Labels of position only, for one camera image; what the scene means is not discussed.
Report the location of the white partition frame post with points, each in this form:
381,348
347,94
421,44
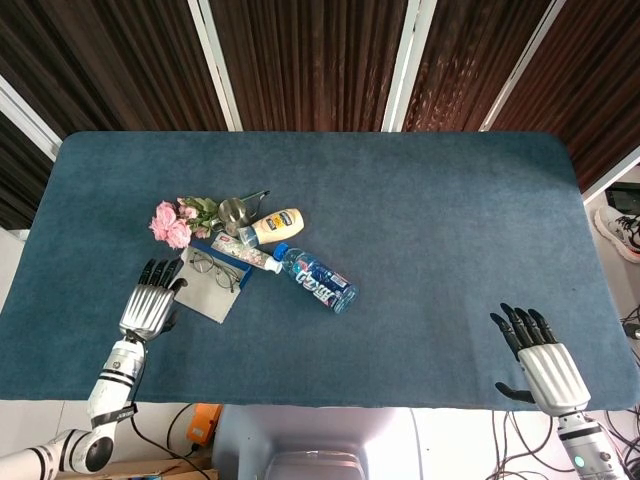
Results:
25,117
522,65
612,175
215,65
407,65

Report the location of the stainless steel measuring cup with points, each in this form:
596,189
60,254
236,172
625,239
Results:
234,212

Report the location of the blue plastic drink bottle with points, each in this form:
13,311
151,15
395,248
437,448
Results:
317,280

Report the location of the thin metal frame eyeglasses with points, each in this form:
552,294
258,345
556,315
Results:
201,263

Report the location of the brown cardboard box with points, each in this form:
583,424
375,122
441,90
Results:
160,470

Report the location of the white sneaker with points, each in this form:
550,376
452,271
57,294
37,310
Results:
617,230

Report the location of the black box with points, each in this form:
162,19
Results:
625,196

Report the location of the brown pleated curtain panel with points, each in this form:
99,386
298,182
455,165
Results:
20,175
310,60
595,80
110,60
465,60

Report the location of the blue box with grey lining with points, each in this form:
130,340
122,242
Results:
205,297

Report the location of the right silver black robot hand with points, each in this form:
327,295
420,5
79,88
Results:
552,375

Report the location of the pink artificial flower bouquet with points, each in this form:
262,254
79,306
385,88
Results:
167,225

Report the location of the white robot torso base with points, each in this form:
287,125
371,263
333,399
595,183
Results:
310,435

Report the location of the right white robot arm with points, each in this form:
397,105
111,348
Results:
587,445

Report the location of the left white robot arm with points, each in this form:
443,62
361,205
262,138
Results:
117,375

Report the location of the orange device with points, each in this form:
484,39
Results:
205,420

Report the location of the blue felt table cloth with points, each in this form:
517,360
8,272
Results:
425,240

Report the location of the mayonnaise squeeze bottle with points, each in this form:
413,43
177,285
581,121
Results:
280,224

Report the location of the white floral toothpaste tube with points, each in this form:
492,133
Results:
242,252

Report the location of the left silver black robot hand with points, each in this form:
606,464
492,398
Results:
147,310

